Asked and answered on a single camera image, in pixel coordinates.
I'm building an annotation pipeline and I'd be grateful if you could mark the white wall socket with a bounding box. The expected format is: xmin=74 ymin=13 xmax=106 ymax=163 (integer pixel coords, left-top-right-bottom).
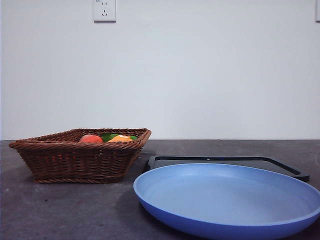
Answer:
xmin=93 ymin=0 xmax=117 ymax=24

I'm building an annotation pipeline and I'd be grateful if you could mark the black rectangular tray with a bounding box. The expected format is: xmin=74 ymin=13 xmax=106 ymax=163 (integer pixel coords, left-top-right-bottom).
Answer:
xmin=145 ymin=155 xmax=310 ymax=183

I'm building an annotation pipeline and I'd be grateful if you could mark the blue round plate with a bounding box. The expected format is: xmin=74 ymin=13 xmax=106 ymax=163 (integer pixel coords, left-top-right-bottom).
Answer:
xmin=132 ymin=162 xmax=320 ymax=240

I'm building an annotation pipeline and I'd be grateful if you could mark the brown wicker basket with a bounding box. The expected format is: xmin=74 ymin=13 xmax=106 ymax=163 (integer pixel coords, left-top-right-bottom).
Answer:
xmin=8 ymin=128 xmax=153 ymax=184

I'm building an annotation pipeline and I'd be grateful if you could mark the yellow corn cob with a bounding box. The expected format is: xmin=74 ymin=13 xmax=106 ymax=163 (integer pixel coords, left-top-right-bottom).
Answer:
xmin=107 ymin=134 xmax=134 ymax=144

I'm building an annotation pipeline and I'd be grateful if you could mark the orange carrot with green leaves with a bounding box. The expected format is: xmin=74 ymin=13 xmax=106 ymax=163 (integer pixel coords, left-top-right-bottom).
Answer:
xmin=100 ymin=132 xmax=118 ymax=143

